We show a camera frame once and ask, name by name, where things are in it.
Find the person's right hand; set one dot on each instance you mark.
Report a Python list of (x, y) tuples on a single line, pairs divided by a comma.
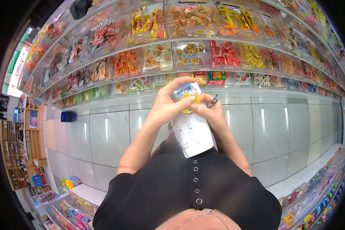
[(214, 115)]

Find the person's left hand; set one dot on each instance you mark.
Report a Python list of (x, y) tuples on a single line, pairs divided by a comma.
[(164, 105)]

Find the person's left index finger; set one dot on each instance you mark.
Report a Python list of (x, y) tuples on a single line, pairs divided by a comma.
[(176, 80)]

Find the person's left thumb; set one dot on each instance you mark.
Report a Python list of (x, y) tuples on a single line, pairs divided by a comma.
[(186, 102)]

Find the person's right index finger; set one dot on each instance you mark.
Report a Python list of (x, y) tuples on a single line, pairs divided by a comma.
[(204, 97)]

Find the person's right thumb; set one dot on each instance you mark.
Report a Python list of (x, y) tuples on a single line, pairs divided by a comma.
[(197, 107)]

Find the dark pen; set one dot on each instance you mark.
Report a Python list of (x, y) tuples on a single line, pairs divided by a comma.
[(212, 101)]

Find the blue and yellow snack packet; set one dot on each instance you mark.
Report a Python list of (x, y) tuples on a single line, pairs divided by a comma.
[(187, 90)]

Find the white paper list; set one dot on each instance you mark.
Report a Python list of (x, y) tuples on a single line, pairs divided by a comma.
[(192, 135)]

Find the person's body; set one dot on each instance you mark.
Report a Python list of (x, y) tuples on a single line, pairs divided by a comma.
[(172, 189)]

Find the blue plastic basket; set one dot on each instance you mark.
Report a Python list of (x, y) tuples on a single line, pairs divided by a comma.
[(68, 116)]

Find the black rounded object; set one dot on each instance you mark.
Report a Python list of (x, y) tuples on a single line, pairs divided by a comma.
[(80, 8)]

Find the low full shop shelf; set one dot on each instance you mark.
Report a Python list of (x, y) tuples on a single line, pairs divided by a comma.
[(72, 207)]

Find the shop window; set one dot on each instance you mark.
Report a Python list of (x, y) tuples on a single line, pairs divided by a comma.
[(17, 66)]

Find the wooden shelving unit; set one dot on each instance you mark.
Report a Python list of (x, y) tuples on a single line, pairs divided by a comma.
[(20, 149)]

